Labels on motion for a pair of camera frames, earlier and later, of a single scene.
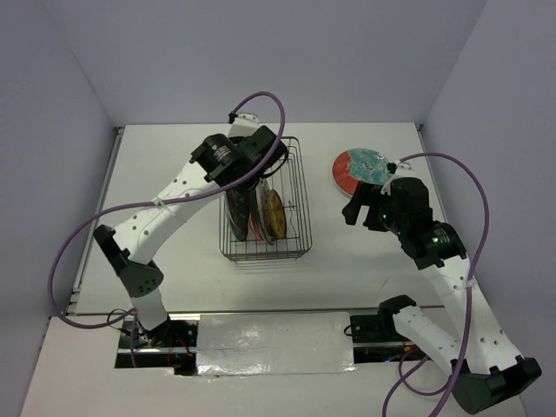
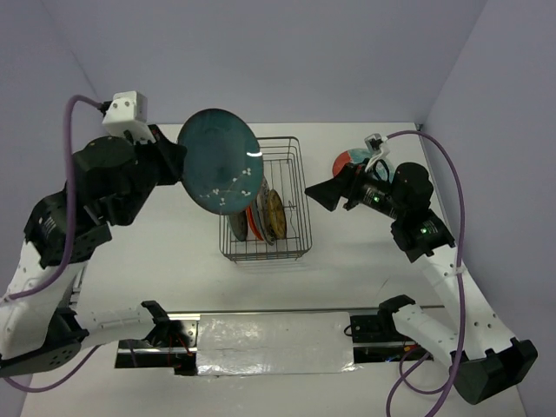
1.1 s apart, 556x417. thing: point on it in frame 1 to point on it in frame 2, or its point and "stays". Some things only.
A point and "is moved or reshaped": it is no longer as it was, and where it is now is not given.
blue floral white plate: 263,195 stays
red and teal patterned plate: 352,167 stays
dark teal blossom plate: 241,203 is moved or reshaped
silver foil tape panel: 268,343 stays
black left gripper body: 256,181 to 158,165
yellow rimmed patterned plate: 276,215 stays
